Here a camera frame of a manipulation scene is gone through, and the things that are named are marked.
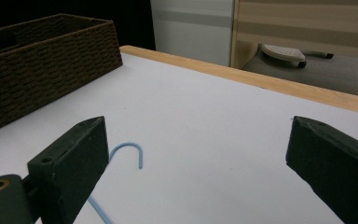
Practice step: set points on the beige striped curtain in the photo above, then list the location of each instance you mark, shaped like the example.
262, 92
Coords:
304, 25

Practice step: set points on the white wheeled stand base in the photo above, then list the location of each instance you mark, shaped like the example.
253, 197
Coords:
284, 54

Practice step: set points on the brown woven basket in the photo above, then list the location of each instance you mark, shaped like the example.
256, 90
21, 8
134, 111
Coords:
40, 68

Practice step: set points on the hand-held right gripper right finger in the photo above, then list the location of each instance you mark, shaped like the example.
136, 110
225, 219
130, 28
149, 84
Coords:
335, 168

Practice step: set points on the light blue clothes hanger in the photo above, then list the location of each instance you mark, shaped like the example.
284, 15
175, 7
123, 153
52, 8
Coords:
135, 145

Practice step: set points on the white cabinet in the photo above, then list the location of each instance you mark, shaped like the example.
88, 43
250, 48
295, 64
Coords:
192, 31

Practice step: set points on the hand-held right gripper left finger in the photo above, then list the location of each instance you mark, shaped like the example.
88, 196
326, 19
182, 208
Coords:
71, 168

